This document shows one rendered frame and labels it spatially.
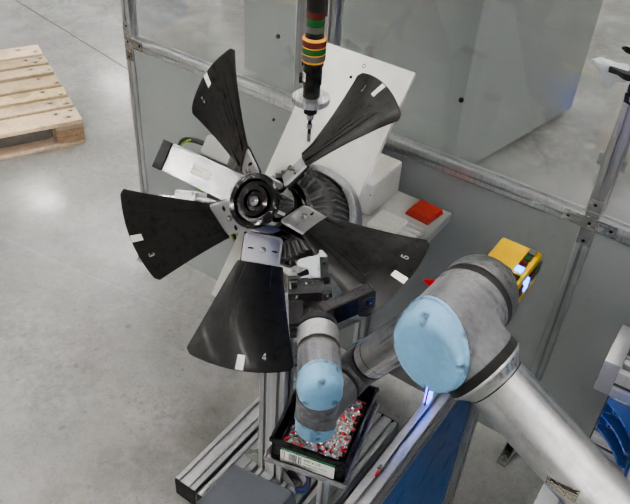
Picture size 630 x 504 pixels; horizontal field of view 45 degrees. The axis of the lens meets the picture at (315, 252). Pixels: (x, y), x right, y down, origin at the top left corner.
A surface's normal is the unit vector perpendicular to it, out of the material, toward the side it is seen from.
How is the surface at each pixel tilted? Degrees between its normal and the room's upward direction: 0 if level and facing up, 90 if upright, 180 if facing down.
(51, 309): 0
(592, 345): 90
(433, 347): 86
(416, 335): 87
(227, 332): 51
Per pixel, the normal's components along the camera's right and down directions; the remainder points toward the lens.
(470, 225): -0.58, 0.49
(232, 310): 0.21, 0.00
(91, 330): 0.06, -0.78
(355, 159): -0.40, -0.12
